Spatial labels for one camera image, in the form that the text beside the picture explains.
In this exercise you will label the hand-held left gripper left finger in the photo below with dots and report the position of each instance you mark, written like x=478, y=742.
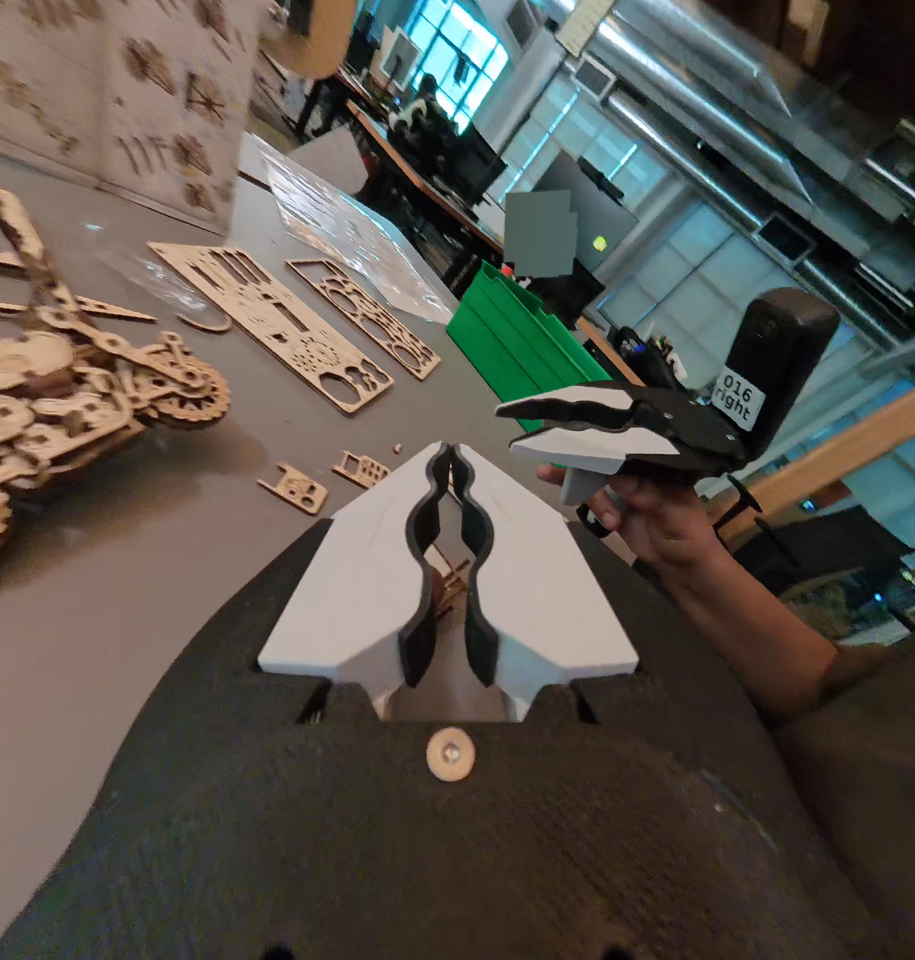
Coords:
x=345, y=585

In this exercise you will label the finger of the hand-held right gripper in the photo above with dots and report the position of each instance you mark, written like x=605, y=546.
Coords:
x=577, y=397
x=592, y=451

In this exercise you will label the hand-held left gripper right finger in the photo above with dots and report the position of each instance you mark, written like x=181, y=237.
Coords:
x=547, y=592

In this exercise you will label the person's right forearm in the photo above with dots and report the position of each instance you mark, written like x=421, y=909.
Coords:
x=750, y=630

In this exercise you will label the grey desk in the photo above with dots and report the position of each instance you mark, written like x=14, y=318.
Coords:
x=127, y=637

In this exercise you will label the person's right hand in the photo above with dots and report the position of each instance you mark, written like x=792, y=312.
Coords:
x=667, y=525

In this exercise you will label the green plastic bin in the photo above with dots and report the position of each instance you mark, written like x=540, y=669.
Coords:
x=517, y=352

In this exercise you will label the small slotted wooden card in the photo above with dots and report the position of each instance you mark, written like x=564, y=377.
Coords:
x=296, y=489

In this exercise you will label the small gridded wooden card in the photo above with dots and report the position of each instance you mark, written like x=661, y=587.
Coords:
x=361, y=469

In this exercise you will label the black monitor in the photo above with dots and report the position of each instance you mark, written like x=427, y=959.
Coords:
x=600, y=187

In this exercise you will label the punched wooden puzzle sheet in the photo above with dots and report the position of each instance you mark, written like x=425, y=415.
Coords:
x=24, y=232
x=375, y=322

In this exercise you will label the clear plastic sheet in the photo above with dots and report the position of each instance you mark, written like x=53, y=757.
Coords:
x=352, y=232

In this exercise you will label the wooden puzzle sheet with gear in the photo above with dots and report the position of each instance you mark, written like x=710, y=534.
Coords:
x=262, y=315

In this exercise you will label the curved wooden arc piece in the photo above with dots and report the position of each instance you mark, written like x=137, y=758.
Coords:
x=202, y=326

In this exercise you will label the wooden motorcycle model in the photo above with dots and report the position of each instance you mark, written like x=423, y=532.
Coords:
x=67, y=420

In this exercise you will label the pointed wooden sliver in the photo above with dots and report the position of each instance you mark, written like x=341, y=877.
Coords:
x=120, y=311

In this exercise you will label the small clear plastic bag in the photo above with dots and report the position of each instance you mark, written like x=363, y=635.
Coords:
x=150, y=281

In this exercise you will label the round beige board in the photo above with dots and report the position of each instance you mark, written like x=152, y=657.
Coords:
x=315, y=37

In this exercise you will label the printed instruction booklet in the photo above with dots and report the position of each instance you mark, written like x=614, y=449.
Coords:
x=127, y=112

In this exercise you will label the wooden rail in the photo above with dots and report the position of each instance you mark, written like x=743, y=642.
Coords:
x=840, y=450

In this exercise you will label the silver air duct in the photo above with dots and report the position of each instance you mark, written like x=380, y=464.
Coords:
x=690, y=97

